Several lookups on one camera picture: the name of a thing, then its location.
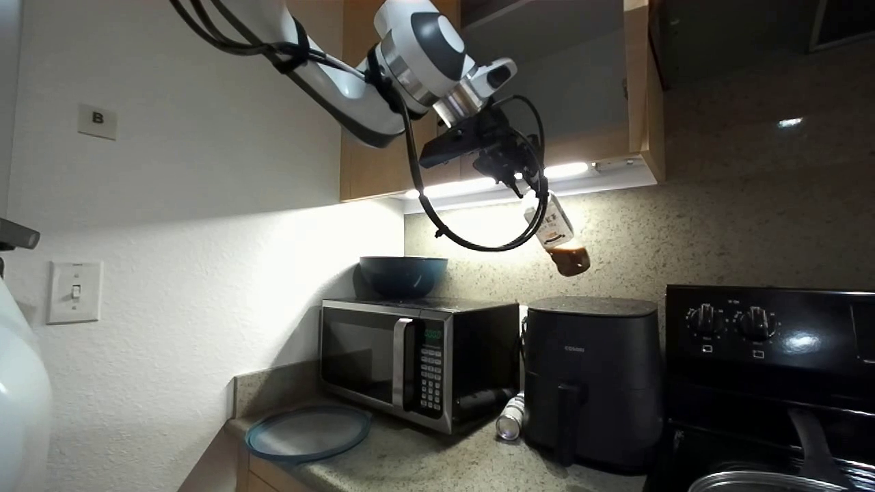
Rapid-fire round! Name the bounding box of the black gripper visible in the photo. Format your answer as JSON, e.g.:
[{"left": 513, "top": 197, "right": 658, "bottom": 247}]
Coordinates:
[{"left": 447, "top": 106, "right": 555, "bottom": 206}]

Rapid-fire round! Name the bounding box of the clear bottle with white cap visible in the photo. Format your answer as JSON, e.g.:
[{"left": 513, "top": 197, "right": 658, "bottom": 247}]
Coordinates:
[{"left": 519, "top": 187, "right": 593, "bottom": 279}]

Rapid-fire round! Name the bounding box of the under-cabinet light strip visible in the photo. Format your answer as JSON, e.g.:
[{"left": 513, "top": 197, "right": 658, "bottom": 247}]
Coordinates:
[{"left": 404, "top": 158, "right": 602, "bottom": 206}]

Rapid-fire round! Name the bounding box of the small clear bottle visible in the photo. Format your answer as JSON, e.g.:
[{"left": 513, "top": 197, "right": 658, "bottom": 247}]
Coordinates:
[{"left": 494, "top": 392, "right": 534, "bottom": 447}]

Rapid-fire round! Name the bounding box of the dark blue bowl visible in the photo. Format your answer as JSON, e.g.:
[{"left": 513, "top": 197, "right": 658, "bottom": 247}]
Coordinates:
[{"left": 355, "top": 254, "right": 451, "bottom": 306}]

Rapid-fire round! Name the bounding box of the black air fryer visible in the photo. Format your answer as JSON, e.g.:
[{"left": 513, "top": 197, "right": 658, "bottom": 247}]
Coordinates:
[{"left": 523, "top": 296, "right": 664, "bottom": 479}]

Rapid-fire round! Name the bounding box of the black and silver microwave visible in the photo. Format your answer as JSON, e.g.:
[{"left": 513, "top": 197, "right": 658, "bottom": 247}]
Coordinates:
[{"left": 318, "top": 298, "right": 524, "bottom": 437}]

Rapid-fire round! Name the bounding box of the black electric stove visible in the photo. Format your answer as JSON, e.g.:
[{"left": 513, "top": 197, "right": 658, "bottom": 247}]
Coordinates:
[{"left": 641, "top": 283, "right": 875, "bottom": 492}]

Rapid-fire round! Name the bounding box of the blue-rimmed plate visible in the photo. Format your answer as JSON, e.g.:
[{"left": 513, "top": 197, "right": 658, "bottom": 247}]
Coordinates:
[{"left": 243, "top": 402, "right": 375, "bottom": 464}]

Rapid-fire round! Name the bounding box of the dark frying pan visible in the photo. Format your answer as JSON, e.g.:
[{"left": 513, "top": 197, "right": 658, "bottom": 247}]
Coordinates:
[{"left": 686, "top": 407, "right": 875, "bottom": 492}]

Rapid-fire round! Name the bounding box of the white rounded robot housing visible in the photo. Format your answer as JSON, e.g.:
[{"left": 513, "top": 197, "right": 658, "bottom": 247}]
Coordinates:
[{"left": 0, "top": 277, "right": 55, "bottom": 492}]

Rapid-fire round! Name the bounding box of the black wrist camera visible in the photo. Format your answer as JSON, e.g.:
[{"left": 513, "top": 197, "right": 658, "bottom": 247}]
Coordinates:
[{"left": 415, "top": 132, "right": 477, "bottom": 173}]

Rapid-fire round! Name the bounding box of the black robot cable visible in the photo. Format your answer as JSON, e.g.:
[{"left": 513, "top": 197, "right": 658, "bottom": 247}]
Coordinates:
[{"left": 166, "top": 0, "right": 552, "bottom": 254}]

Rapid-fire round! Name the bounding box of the wooden wall cabinet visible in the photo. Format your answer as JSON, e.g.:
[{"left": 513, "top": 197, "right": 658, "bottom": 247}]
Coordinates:
[{"left": 340, "top": 0, "right": 667, "bottom": 218}]

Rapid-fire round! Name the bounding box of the small white wall plate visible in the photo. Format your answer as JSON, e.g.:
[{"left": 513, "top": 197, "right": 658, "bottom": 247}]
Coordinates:
[{"left": 77, "top": 101, "right": 121, "bottom": 142}]

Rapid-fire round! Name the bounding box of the white light switch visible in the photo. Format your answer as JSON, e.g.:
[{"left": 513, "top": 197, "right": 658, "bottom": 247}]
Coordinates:
[{"left": 46, "top": 259, "right": 106, "bottom": 326}]

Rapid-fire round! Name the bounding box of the dark camera mount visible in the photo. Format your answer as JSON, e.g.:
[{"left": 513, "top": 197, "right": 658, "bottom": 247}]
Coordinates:
[{"left": 0, "top": 216, "right": 43, "bottom": 283}]

